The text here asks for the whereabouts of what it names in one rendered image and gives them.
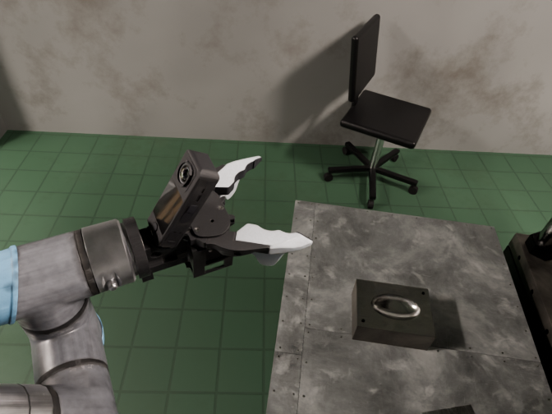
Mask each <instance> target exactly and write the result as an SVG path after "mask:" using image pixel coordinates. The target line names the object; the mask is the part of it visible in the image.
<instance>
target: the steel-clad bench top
mask: <svg viewBox="0 0 552 414"><path fill-rule="evenodd" d="M314 216H315V217H314ZM313 225H314V227H313ZM294 232H299V233H301V234H303V235H304V236H306V237H309V238H310V239H311V240H312V246H308V247H307V248H304V249H302V250H299V251H293V252H288V255H287V266H286V273H285V279H284V285H283V296H282V302H281V308H280V314H279V321H278V332H277V337H276V343H275V350H274V361H273V367H272V374H271V380H270V386H269V397H268V403H267V409H266V414H420V413H421V412H428V411H434V410H439V409H444V408H449V407H458V406H463V405H468V404H471V406H472V408H473V410H474V412H475V414H552V393H551V391H550V387H549V384H548V381H547V379H546V376H545V372H544V370H543V367H542V364H541V360H540V358H539V355H538V352H537V350H536V346H535V344H534V341H533V338H532V336H531V331H530V329H529V326H528V324H527V320H526V317H525V315H524V312H523V309H522V305H521V302H520V300H519V298H518V294H517V291H516V288H515V286H514V283H513V279H512V276H511V274H510V272H509V269H508V265H507V262H506V259H505V257H504V253H503V250H502V248H501V245H500V243H499V239H498V236H497V233H496V231H495V227H492V226H485V225H480V224H473V223H461V222H455V221H449V220H443V219H437V218H425V217H418V216H412V215H406V214H395V213H388V212H382V211H375V210H369V209H358V208H352V207H345V206H339V205H327V204H321V203H315V202H309V201H302V200H296V201H295V207H294V213H293V220H292V230H291V233H294ZM312 234H313V236H312ZM309 272H310V274H309ZM357 279H363V280H369V281H375V282H381V283H391V284H397V285H404V286H410V287H416V288H427V289H428V291H429V296H430V306H431V311H432V316H433V321H434V327H435V337H436V338H435V340H434V342H433V343H432V344H431V345H430V347H429V349H428V350H427V351H426V350H420V349H414V348H409V347H398V346H392V345H387V344H381V343H371V342H365V341H359V340H353V339H352V290H353V288H354V285H355V282H356V280H357ZM308 282H309V284H308ZM307 291H308V293H307ZM306 301H307V303H306ZM305 320H306V322H305ZM304 329H305V331H304ZM303 338H304V341H303ZM302 348H303V350H302ZM301 357H302V359H301ZM300 376H301V378H300ZM299 385H300V388H299ZM298 394H299V397H298ZM297 404H298V406H297Z"/></svg>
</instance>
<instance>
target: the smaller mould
mask: <svg viewBox="0 0 552 414"><path fill-rule="evenodd" d="M435 338H436V337H435V327H434V321H433V316H432V311H431V306H430V296H429V291H428V289H427V288H421V287H410V286H404V285H397V284H391V283H381V282H375V281H369V280H363V279H356V282H355V285H354V288H353V290H352V339H353V340H359V341H365V342H371V343H381V344H387V345H392V346H398V347H409V348H414V349H420V350H426V351H427V350H428V349H429V347H430V345H431V344H432V343H433V342H434V340H435Z"/></svg>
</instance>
